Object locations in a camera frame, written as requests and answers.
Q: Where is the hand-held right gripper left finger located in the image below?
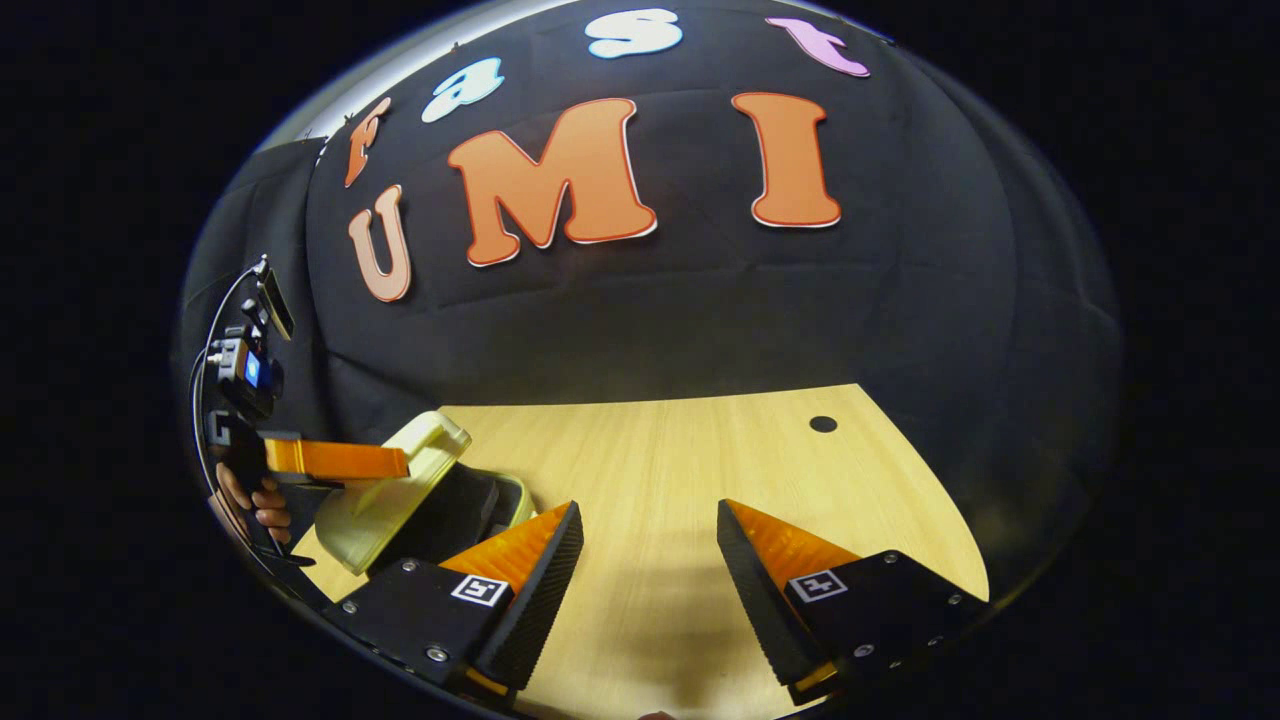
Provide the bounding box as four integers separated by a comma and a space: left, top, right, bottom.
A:
320, 500, 586, 696

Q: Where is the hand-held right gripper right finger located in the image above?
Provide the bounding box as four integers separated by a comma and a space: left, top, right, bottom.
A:
716, 498, 993, 706

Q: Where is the pale yellow suitcase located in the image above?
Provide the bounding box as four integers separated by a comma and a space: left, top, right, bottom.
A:
313, 410, 536, 578

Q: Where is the white cable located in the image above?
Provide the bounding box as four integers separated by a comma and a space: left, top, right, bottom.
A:
190, 258, 269, 521

